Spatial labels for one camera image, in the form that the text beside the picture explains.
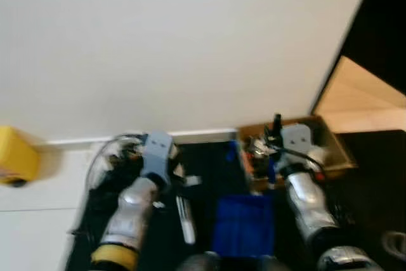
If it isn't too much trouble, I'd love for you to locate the blue long-handled dustpan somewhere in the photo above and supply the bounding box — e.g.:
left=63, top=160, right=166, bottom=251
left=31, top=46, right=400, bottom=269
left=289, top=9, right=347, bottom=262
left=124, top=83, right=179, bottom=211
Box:
left=213, top=194, right=276, bottom=258

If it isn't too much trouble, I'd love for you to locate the black floor mat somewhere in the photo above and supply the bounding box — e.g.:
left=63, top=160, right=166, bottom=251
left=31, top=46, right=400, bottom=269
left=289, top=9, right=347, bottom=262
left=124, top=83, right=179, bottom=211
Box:
left=63, top=130, right=406, bottom=271

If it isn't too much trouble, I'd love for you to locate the white baseboard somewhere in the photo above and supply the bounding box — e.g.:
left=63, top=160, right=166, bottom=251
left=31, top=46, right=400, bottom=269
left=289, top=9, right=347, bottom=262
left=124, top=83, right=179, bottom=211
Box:
left=44, top=129, right=239, bottom=150

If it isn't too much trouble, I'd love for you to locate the brown cardboard box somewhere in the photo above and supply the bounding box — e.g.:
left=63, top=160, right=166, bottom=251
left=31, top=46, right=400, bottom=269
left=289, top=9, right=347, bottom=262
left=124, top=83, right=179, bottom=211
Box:
left=238, top=116, right=356, bottom=190

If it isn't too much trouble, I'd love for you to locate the grey left robot foot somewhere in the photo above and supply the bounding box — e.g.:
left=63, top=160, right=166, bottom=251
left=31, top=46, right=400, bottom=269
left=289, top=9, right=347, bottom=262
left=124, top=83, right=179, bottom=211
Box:
left=178, top=252, right=219, bottom=271

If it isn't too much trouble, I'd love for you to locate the grey robot foot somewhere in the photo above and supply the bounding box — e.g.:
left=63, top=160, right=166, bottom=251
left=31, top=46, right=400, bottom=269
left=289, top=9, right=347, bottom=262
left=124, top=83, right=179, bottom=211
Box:
left=252, top=255, right=280, bottom=271
left=178, top=252, right=219, bottom=271

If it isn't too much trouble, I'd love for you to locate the grey right robot foot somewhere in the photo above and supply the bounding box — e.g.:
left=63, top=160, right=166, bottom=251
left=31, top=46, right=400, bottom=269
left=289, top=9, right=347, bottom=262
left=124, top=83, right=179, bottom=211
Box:
left=252, top=255, right=280, bottom=271

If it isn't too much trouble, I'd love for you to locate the yellow plastic container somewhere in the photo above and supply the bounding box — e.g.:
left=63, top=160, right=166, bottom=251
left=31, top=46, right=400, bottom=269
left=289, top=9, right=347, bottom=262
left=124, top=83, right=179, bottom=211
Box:
left=0, top=125, right=41, bottom=187

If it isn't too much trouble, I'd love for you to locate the grey shoe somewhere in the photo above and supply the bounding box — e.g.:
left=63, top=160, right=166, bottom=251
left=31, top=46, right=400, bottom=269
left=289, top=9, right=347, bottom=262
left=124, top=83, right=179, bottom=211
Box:
left=382, top=231, right=406, bottom=262

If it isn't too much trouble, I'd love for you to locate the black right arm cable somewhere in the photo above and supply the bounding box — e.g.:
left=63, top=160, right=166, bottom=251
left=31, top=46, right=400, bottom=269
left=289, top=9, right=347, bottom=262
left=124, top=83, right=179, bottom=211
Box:
left=277, top=147, right=327, bottom=176

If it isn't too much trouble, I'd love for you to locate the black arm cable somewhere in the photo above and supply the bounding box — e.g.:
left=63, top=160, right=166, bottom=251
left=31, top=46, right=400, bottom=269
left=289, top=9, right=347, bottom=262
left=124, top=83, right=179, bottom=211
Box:
left=277, top=147, right=327, bottom=176
left=86, top=133, right=147, bottom=190

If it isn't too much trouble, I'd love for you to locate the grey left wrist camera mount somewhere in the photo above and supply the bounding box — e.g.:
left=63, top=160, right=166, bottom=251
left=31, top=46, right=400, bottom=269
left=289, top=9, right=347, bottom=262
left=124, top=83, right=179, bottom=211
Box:
left=141, top=133, right=177, bottom=180

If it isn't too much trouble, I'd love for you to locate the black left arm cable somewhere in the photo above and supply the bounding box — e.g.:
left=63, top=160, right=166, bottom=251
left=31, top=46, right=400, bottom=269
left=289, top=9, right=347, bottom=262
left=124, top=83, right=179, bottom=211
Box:
left=86, top=133, right=147, bottom=190

